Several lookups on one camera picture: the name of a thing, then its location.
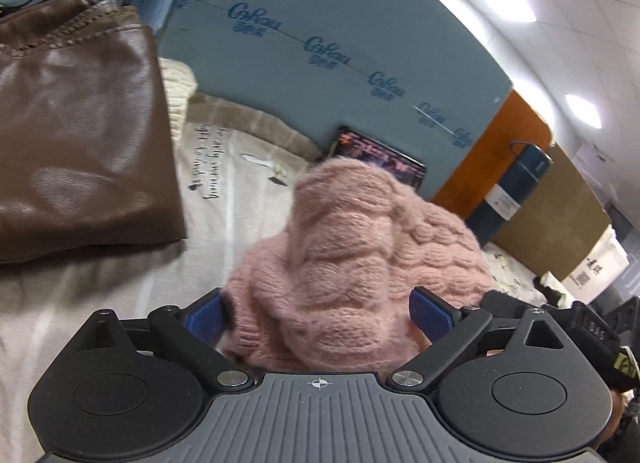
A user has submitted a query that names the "folded white garment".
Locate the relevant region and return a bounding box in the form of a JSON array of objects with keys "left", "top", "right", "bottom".
[{"left": 534, "top": 272, "right": 575, "bottom": 309}]

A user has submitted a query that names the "blue-grey Cabau cardboard box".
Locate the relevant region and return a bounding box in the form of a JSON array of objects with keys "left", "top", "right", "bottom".
[{"left": 1, "top": 0, "right": 511, "bottom": 198}]

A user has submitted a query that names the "orange cardboard box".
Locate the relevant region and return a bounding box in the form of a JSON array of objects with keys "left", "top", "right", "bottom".
[{"left": 432, "top": 90, "right": 552, "bottom": 219}]

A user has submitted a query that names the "pink knitted cardigan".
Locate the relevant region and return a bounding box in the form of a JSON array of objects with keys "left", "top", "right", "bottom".
[{"left": 222, "top": 158, "right": 494, "bottom": 375}]

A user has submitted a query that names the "white tote bag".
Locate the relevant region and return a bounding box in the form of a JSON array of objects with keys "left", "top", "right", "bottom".
[{"left": 562, "top": 224, "right": 629, "bottom": 304}]

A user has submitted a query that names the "cream knitted garment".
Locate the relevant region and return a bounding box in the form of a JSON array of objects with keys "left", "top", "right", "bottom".
[{"left": 158, "top": 58, "right": 198, "bottom": 148}]

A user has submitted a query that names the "operator right hand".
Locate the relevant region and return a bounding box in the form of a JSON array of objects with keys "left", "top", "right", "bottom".
[{"left": 598, "top": 389, "right": 626, "bottom": 453}]

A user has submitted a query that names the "dark blue vacuum bottle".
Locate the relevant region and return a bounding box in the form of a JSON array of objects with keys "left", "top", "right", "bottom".
[{"left": 465, "top": 141, "right": 552, "bottom": 247}]

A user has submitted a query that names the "brown leather jacket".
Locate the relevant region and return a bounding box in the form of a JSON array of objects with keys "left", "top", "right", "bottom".
[{"left": 1, "top": 0, "right": 186, "bottom": 263}]

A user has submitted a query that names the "smartphone with lit screen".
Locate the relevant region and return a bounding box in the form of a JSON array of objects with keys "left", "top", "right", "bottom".
[{"left": 328, "top": 126, "right": 426, "bottom": 191}]

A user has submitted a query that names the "patterned bed sheet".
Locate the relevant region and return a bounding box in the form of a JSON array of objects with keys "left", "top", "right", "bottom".
[{"left": 0, "top": 92, "right": 551, "bottom": 463}]

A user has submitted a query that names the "brown cardboard box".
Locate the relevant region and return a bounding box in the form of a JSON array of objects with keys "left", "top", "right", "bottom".
[{"left": 492, "top": 145, "right": 611, "bottom": 281}]

